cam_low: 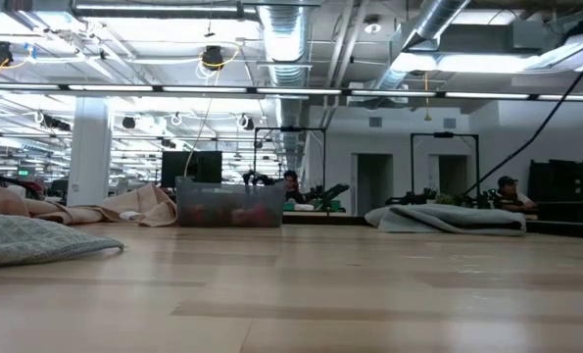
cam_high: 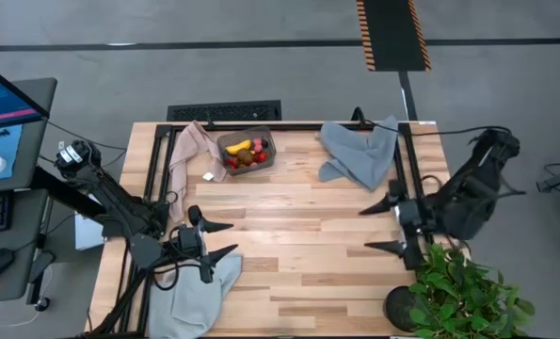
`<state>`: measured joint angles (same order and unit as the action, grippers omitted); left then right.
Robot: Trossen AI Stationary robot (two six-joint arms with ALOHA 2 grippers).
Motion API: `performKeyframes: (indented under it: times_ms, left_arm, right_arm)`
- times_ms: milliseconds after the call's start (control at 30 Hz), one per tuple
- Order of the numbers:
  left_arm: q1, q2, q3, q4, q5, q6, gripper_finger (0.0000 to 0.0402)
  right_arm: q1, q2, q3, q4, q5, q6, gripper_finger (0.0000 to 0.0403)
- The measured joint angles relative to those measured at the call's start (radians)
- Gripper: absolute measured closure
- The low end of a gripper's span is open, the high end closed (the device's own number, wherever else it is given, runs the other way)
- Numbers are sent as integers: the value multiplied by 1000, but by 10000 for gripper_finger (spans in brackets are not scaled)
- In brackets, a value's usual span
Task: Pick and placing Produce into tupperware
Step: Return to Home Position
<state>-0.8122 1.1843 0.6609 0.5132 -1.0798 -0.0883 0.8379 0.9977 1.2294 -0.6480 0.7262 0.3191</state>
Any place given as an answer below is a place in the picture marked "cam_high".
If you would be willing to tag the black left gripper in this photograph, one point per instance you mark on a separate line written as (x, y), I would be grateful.
(192, 240)

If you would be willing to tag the white box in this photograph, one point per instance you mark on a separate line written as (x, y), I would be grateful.
(87, 233)

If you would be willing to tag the blue-grey cloth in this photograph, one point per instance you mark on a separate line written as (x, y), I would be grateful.
(355, 155)

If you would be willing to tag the beige pink cloth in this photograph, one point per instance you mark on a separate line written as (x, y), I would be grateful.
(190, 146)

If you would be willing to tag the black clothes hanger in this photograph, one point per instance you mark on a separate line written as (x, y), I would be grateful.
(449, 131)

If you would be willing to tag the pink toy peach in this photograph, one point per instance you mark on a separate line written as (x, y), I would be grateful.
(259, 149)
(257, 141)

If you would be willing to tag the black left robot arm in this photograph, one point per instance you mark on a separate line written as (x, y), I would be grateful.
(115, 198)

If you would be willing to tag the pale grey waffle cloth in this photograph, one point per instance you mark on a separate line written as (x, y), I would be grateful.
(185, 306)

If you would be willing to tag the brown toy kiwi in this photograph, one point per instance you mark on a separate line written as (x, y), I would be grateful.
(245, 156)

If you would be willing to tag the black mat with orange stripes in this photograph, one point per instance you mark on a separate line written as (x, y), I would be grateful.
(392, 35)

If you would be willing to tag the grey translucent tupperware container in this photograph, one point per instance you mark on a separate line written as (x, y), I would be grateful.
(270, 162)

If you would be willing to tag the large toy blackberry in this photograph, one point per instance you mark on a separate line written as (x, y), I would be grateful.
(265, 143)

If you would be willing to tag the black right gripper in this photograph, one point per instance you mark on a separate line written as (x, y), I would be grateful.
(413, 216)

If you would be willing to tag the black plant pot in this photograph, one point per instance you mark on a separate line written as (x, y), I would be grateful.
(397, 308)

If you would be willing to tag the grey computer desk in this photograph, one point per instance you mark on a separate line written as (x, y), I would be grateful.
(35, 141)

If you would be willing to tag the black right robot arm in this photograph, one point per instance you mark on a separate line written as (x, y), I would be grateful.
(468, 202)

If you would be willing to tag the large yellow toy banana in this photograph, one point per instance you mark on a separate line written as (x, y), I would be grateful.
(238, 148)

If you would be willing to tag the red toy strawberry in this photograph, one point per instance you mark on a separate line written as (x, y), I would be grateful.
(261, 157)
(228, 161)
(235, 165)

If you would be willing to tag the green leafy plant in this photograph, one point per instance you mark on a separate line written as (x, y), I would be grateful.
(458, 296)

